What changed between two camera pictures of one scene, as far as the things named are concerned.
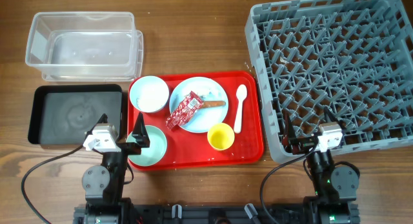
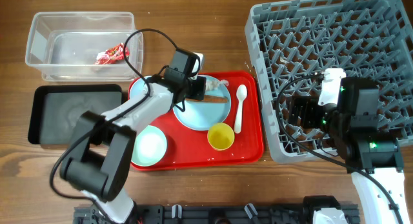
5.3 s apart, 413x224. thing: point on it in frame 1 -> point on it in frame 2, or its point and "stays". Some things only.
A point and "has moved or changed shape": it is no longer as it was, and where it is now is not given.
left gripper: [138, 133] -> [201, 83]
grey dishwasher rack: [353, 55] stays
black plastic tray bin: [62, 114] stays
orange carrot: [209, 104] -> [208, 99]
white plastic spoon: [241, 92] stays
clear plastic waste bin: [86, 46] stays
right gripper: [302, 145] -> [308, 104]
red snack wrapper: [186, 111] -> [112, 55]
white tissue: [208, 89] has moved or changed shape
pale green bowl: [151, 155] stays
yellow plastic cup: [221, 137] stays
